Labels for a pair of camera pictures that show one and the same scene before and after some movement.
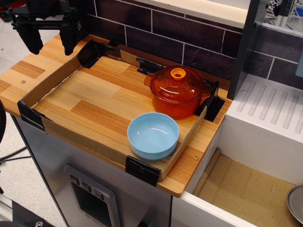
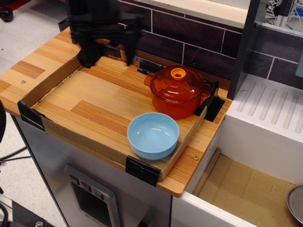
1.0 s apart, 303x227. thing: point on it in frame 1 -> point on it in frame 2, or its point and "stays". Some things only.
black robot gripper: (46, 14) -> (101, 19)
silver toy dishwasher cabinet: (86, 190) stays
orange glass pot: (177, 109) stays
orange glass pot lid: (177, 84) stays
